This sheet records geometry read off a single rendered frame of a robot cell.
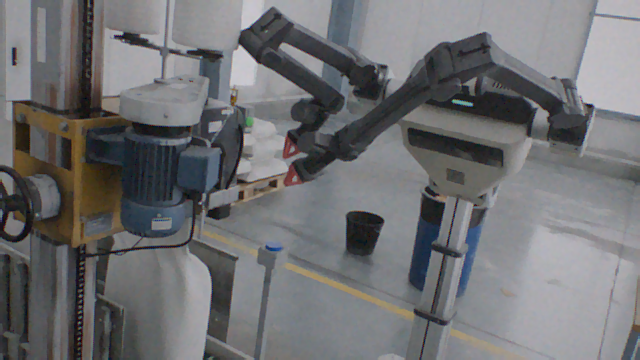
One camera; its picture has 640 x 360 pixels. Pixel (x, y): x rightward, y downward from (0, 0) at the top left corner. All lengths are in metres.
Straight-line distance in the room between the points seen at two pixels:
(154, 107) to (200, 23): 0.24
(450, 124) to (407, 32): 8.34
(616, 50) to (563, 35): 0.75
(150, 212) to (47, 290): 0.40
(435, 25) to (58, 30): 8.73
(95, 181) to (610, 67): 8.40
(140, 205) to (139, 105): 0.24
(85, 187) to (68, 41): 0.34
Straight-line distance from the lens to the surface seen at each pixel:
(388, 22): 10.17
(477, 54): 1.23
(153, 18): 1.60
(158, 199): 1.36
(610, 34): 9.30
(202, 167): 1.32
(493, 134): 1.68
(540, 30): 9.43
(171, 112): 1.29
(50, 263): 1.59
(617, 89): 9.28
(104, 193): 1.51
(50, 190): 1.47
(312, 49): 1.52
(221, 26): 1.39
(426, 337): 2.14
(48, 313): 1.66
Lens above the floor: 1.65
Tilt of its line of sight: 16 degrees down
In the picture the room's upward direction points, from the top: 9 degrees clockwise
